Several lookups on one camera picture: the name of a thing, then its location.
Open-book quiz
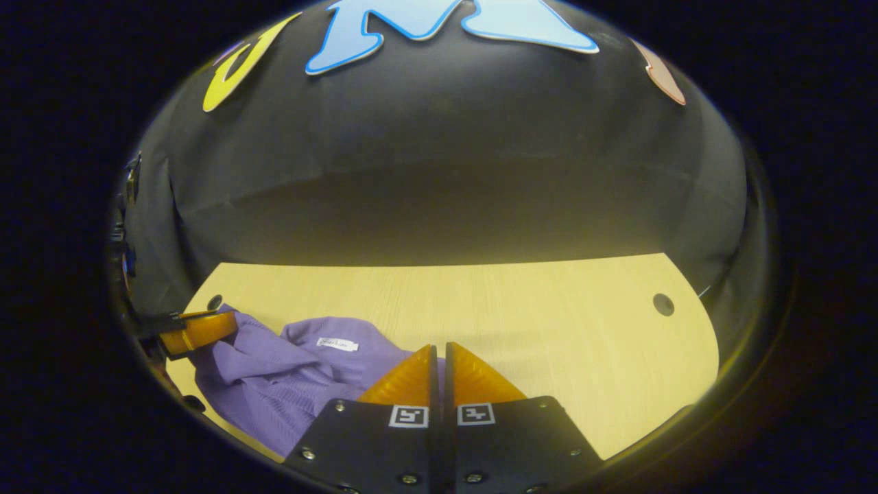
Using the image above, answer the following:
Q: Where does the purple knit garment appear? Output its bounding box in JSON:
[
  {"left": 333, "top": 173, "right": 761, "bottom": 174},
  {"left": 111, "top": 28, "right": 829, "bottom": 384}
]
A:
[{"left": 189, "top": 305, "right": 447, "bottom": 459}]

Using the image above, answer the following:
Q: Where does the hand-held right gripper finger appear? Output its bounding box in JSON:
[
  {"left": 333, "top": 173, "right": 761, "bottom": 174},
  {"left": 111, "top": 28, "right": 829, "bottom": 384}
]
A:
[
  {"left": 283, "top": 343, "right": 441, "bottom": 494},
  {"left": 442, "top": 341, "right": 604, "bottom": 494}
]

